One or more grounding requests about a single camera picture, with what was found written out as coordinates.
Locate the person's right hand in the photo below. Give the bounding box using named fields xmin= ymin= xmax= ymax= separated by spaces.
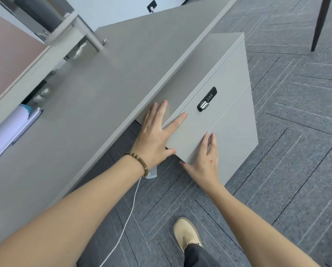
xmin=180 ymin=132 xmax=222 ymax=189

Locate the person's left hand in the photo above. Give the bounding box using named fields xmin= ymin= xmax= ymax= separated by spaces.
xmin=126 ymin=100 xmax=188 ymax=172

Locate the grey drawer cabinet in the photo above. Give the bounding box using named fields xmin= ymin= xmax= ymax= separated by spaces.
xmin=135 ymin=32 xmax=259 ymax=187

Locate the person's right forearm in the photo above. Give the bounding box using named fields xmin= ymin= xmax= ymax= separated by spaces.
xmin=202 ymin=181 xmax=321 ymax=267

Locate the person's left forearm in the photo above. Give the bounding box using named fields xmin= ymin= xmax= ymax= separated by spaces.
xmin=0 ymin=155 xmax=146 ymax=267

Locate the black combination lock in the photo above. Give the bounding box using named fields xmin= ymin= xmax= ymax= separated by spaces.
xmin=197 ymin=86 xmax=218 ymax=112

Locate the beige shoe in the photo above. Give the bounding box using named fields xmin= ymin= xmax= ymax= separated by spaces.
xmin=173 ymin=217 xmax=204 ymax=251

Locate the dark trouser leg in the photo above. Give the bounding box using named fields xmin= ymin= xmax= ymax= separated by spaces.
xmin=183 ymin=243 xmax=213 ymax=267

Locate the white paper stack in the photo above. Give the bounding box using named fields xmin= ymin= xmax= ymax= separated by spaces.
xmin=0 ymin=104 xmax=44 ymax=169

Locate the pink partition panel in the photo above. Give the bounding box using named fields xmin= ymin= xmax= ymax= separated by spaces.
xmin=0 ymin=8 xmax=50 ymax=112

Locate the dark chair leg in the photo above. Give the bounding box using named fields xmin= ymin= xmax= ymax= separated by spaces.
xmin=310 ymin=0 xmax=332 ymax=52

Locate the wooden bead bracelet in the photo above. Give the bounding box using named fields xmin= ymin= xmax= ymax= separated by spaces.
xmin=123 ymin=152 xmax=150 ymax=177

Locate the white power cable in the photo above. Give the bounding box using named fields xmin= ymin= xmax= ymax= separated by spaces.
xmin=99 ymin=177 xmax=142 ymax=267

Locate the grey desk frame bar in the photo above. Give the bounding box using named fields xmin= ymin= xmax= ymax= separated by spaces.
xmin=45 ymin=12 xmax=106 ymax=52

